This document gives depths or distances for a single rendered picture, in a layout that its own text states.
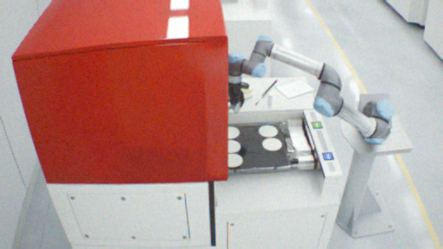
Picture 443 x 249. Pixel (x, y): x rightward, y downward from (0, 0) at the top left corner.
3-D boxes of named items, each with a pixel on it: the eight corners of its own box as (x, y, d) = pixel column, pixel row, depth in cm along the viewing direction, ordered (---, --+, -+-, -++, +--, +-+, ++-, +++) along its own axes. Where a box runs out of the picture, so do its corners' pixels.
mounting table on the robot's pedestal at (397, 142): (387, 122, 289) (390, 106, 281) (408, 163, 253) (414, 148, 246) (330, 125, 286) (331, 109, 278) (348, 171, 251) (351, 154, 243)
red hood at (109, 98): (46, 183, 167) (9, 57, 132) (79, 80, 232) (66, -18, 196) (229, 181, 171) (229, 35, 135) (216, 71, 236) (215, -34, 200)
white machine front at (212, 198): (211, 246, 194) (208, 183, 170) (203, 134, 259) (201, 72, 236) (218, 245, 194) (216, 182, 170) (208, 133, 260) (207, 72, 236)
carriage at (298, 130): (298, 170, 229) (298, 166, 228) (286, 127, 259) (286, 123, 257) (312, 169, 230) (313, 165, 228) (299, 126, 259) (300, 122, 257)
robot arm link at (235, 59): (240, 59, 219) (224, 54, 223) (239, 79, 226) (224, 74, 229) (247, 53, 225) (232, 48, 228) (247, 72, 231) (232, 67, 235)
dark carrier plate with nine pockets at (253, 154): (220, 170, 224) (220, 169, 224) (215, 127, 252) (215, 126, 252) (289, 166, 226) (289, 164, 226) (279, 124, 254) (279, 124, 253)
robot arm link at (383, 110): (389, 105, 246) (398, 102, 233) (383, 127, 245) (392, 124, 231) (373, 98, 246) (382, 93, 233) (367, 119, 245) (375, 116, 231)
